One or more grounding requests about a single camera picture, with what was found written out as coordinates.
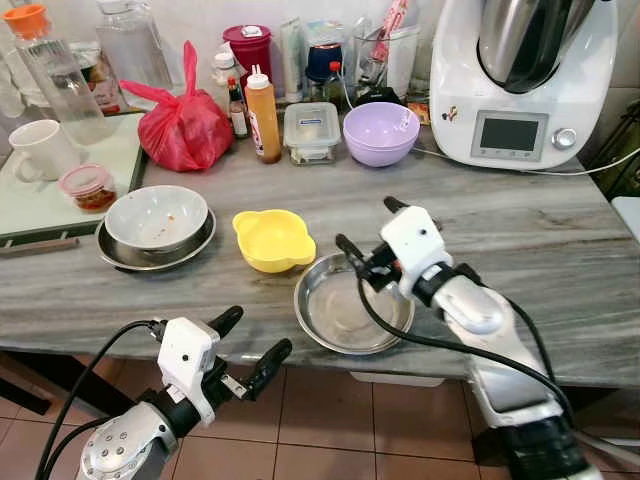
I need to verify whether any pale green tray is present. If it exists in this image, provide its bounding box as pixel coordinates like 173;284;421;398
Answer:
0;112;151;248

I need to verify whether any tied red plastic bag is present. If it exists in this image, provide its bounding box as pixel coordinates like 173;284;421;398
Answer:
120;41;234;172

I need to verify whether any small white-capped bottle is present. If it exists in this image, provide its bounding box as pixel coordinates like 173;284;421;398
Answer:
213;52;241;87

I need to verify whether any yellow plastic bowl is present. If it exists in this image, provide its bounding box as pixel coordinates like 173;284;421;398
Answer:
232;208;317;274

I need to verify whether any clear plastic utensil container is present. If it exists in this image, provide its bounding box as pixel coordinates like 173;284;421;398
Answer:
352;22;421;103

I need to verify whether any clear plastic pitcher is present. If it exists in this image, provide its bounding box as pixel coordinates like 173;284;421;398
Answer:
97;0;173;96

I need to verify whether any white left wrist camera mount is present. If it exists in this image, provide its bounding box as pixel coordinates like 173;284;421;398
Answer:
157;317;222;427

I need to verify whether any white plastic bin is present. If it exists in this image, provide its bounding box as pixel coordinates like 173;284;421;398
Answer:
350;372;441;389

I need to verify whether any white power cable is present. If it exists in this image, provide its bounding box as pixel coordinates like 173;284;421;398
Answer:
410;145;640;179

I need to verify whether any white side table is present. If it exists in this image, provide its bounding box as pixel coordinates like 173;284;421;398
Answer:
610;196;640;243

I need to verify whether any white kitchen cooking machine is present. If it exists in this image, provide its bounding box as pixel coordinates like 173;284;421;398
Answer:
430;0;626;171

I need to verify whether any black metal rack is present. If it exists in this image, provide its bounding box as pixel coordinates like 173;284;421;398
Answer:
600;100;640;201

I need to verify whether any purple plastic bowl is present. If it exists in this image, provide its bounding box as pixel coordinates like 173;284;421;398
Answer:
343;102;421;168

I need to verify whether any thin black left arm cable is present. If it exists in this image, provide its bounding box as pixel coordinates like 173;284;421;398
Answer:
40;415;113;480

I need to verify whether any labelled brown food jar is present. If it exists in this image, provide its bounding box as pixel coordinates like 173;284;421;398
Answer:
70;42;127;113

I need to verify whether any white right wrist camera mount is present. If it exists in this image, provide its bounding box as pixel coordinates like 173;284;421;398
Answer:
380;205;454;299

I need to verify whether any shallow stainless steel bowl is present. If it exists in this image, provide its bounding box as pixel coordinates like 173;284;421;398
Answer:
294;252;416;356

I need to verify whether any white ceramic mug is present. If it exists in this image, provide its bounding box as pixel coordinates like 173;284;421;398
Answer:
8;120;81;183

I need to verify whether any pink and white packet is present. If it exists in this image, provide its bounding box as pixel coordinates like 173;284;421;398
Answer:
375;0;411;61

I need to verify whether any orange sauce squeeze bottle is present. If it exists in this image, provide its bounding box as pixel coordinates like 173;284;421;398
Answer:
244;65;284;164

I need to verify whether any stainless steel plate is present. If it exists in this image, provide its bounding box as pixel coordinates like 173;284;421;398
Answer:
96;210;217;273

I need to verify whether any jar with blue lid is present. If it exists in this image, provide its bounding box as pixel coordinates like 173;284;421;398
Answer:
305;42;347;87

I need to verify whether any glass container with clip lid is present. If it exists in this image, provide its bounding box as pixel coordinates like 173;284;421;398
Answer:
283;102;341;166

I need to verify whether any dark bottle with red cap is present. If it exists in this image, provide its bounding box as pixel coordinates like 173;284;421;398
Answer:
325;62;347;106

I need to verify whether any small jar with pink lid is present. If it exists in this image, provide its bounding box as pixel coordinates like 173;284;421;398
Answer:
58;164;117;213

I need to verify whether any dark wooden bench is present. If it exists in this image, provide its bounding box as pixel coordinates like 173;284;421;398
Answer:
0;350;53;417

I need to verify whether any maroon plastic canister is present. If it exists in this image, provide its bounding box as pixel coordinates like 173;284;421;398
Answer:
222;25;272;96

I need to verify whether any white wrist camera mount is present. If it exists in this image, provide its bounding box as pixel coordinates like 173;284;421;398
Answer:
157;317;222;427
380;205;454;299

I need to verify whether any grey flat metal bar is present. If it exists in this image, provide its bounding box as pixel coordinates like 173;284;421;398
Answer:
0;237;79;259

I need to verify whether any white ceramic bowl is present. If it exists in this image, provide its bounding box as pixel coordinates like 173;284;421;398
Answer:
104;185;210;251

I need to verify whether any small dark sauce bottle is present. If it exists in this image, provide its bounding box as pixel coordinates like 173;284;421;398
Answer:
228;78;250;139

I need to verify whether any clear bottle with orange cap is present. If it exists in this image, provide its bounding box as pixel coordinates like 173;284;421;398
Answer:
3;3;116;146

